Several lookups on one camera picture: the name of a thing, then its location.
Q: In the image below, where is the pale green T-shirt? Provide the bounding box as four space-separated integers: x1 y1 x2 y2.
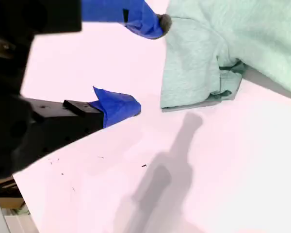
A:
160 0 291 110

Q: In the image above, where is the brown cardboard box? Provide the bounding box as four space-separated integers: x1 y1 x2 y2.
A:
0 176 26 209

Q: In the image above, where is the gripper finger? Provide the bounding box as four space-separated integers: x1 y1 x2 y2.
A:
12 86 142 174
81 0 172 40

